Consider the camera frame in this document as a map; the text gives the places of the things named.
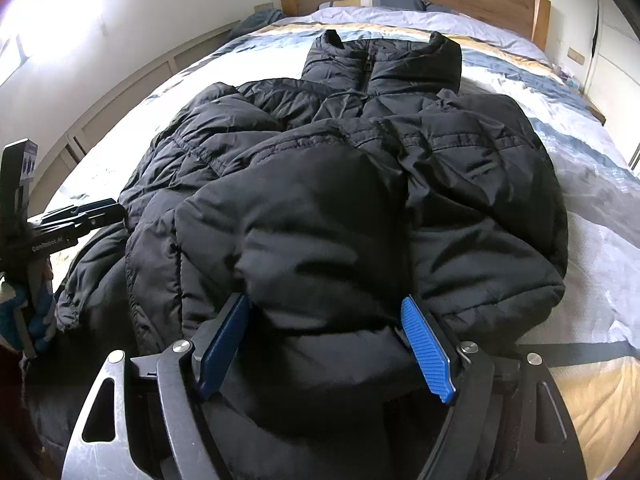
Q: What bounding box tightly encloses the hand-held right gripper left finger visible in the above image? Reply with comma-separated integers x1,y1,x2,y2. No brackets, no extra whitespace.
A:
60,292,251,480

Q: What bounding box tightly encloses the wooden nightstand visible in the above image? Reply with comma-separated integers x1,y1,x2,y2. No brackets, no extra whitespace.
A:
555,67,607,126

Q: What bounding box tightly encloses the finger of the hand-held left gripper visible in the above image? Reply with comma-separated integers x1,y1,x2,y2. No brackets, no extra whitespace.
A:
27,198,127,234

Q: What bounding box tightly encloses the striped bed duvet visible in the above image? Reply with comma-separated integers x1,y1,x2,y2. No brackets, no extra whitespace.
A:
45,7,640,480

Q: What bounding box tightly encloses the black puffer jacket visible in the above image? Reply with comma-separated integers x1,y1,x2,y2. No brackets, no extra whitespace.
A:
27,30,568,480

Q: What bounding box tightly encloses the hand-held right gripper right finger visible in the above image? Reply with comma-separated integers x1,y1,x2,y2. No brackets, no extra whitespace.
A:
400,295,588,480

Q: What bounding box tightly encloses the bright window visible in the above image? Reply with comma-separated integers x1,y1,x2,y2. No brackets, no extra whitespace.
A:
0,0,107,77

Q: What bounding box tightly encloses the white wardrobe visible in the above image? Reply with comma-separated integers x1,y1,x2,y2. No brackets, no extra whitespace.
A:
582,0,640,171

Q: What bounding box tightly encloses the grey-blue cloth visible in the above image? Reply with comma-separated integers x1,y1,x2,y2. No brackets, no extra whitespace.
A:
229,9,284,39

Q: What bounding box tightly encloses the striped pillow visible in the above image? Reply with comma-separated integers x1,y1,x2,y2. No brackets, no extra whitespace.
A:
320,0,436,14

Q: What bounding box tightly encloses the person's left hand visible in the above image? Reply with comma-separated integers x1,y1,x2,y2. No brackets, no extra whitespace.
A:
0,262,59,356

